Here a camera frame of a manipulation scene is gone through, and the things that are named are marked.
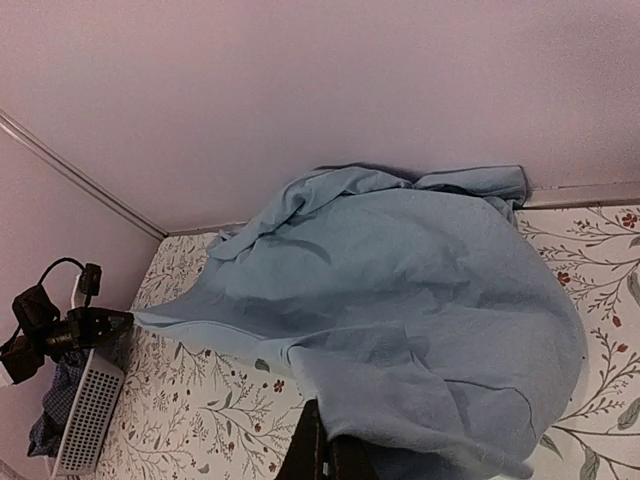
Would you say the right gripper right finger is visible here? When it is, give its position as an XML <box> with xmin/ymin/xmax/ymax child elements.
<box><xmin>328</xmin><ymin>435</ymin><xmax>379</xmax><ymax>480</ymax></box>

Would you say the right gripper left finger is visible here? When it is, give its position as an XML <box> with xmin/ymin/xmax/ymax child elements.
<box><xmin>287</xmin><ymin>400</ymin><xmax>328</xmax><ymax>480</ymax></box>

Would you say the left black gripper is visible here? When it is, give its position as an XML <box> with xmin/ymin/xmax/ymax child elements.
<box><xmin>1</xmin><ymin>285</ymin><xmax>134</xmax><ymax>385</ymax></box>

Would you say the light blue t-shirt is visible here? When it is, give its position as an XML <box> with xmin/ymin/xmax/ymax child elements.
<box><xmin>135</xmin><ymin>166</ymin><xmax>579</xmax><ymax>479</ymax></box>

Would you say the white plastic laundry basket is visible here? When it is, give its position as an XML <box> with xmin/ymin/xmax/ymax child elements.
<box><xmin>50</xmin><ymin>332</ymin><xmax>131</xmax><ymax>479</ymax></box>

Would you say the dark blue checkered shirt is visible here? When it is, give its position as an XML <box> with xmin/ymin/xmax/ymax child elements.
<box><xmin>27</xmin><ymin>361</ymin><xmax>85</xmax><ymax>458</ymax></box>

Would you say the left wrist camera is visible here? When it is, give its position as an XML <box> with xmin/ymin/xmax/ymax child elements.
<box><xmin>76</xmin><ymin>263</ymin><xmax>102</xmax><ymax>306</ymax></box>

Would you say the left aluminium frame post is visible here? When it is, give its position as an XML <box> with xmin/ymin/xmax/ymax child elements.
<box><xmin>1</xmin><ymin>110</ymin><xmax>169</xmax><ymax>241</ymax></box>

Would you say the rear aluminium table rail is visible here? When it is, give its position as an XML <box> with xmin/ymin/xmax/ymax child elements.
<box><xmin>524</xmin><ymin>181</ymin><xmax>640</xmax><ymax>210</ymax></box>

